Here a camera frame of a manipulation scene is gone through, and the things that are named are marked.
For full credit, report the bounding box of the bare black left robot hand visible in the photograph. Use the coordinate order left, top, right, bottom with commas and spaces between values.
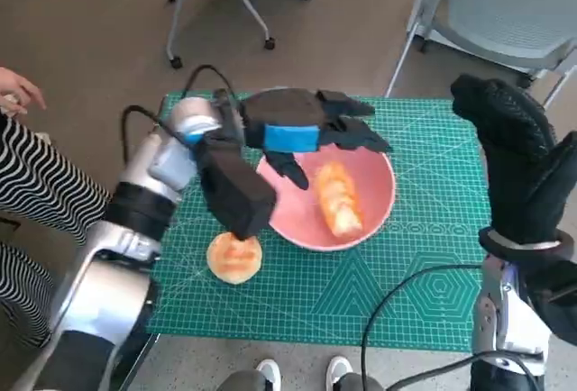
241, 87, 393, 192

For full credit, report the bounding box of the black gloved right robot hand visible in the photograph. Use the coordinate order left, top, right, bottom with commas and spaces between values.
450, 73, 577, 246

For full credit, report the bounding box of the long toy bread loaf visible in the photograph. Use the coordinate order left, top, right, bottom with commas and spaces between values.
315, 160, 364, 237

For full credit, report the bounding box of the pink bowl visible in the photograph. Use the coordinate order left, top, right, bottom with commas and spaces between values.
255, 87, 398, 252

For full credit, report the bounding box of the round toy bread bun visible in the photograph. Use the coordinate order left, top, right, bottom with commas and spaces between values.
206, 232, 263, 285

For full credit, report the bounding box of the grey mesh seat chair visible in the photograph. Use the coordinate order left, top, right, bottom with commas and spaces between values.
385, 0, 577, 108

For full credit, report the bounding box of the green cutting mat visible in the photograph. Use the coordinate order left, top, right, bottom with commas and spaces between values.
144, 91, 492, 352

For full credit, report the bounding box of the person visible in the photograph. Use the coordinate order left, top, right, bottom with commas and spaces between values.
215, 355, 384, 391
0, 66, 114, 350

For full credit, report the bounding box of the black table leg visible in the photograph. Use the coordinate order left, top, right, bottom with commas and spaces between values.
110, 331, 162, 391

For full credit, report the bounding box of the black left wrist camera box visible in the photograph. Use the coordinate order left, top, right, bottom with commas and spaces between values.
193, 132, 277, 241

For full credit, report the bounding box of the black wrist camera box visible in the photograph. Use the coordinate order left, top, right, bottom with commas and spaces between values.
527, 246, 577, 345
193, 132, 277, 241

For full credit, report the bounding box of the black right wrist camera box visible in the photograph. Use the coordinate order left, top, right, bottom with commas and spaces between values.
527, 246, 577, 345

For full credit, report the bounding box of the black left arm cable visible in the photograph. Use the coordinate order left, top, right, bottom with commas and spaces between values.
121, 64, 238, 165

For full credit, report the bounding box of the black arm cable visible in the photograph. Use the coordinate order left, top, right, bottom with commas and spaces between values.
362, 263, 536, 391
121, 64, 238, 165

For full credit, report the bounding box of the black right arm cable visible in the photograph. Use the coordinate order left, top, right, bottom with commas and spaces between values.
362, 263, 536, 391

